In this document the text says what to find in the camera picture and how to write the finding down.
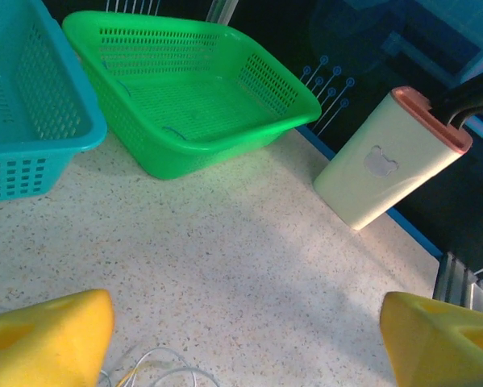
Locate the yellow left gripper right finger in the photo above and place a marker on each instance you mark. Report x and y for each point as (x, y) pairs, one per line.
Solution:
(438, 346)

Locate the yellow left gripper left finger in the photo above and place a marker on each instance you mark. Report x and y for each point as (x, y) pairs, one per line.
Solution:
(43, 342)

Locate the cream utensil holder orange rim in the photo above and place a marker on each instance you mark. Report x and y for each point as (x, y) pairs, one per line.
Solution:
(386, 189)

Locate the teal plastic basket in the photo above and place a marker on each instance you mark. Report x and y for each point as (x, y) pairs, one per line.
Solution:
(43, 153)

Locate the green plastic basket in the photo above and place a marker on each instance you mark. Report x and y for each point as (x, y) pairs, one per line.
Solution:
(209, 137)

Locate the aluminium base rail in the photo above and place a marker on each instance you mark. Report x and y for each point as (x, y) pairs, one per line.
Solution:
(459, 286)

